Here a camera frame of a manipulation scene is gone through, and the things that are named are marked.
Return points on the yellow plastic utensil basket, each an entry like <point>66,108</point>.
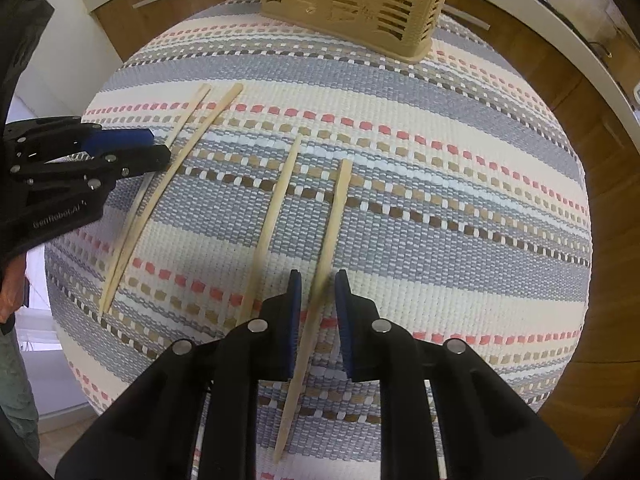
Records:
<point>350,10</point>

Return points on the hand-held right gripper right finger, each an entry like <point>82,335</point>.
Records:
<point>345,320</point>

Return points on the white kitchen countertop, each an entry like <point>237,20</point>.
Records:
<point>575,45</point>

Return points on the striped woven table mat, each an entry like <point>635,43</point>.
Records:
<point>425,210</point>

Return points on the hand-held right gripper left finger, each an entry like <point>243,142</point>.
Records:
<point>295,320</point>

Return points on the wooden chopstick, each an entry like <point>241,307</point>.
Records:
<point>332,225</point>
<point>192,110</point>
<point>275,210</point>
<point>200,135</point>

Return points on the person's left forearm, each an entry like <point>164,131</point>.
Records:
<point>12,295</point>

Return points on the grey green trouser leg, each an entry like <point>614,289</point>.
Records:
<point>15,390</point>

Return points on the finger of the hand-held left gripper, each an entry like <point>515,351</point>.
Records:
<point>125,138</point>
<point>145,159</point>

